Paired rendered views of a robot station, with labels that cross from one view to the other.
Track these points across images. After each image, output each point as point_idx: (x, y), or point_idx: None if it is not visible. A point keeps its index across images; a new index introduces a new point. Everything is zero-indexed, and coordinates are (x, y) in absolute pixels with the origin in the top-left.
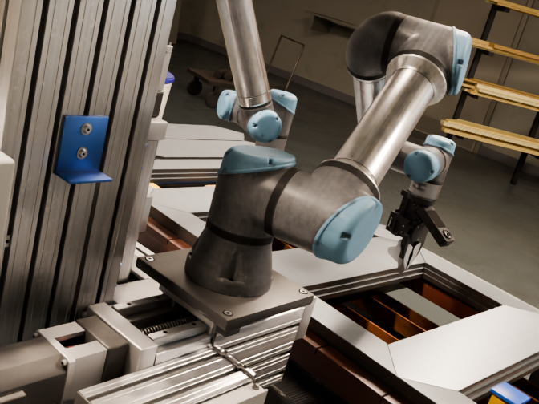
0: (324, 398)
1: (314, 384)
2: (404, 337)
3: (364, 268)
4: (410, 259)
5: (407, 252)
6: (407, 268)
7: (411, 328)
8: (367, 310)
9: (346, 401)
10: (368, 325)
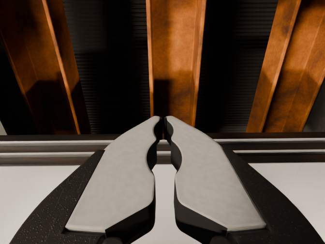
0: (227, 44)
1: (214, 69)
2: (10, 92)
3: (158, 179)
4: (155, 143)
5: (228, 177)
6: (158, 117)
7: (65, 53)
8: (89, 127)
9: (207, 27)
10: (153, 88)
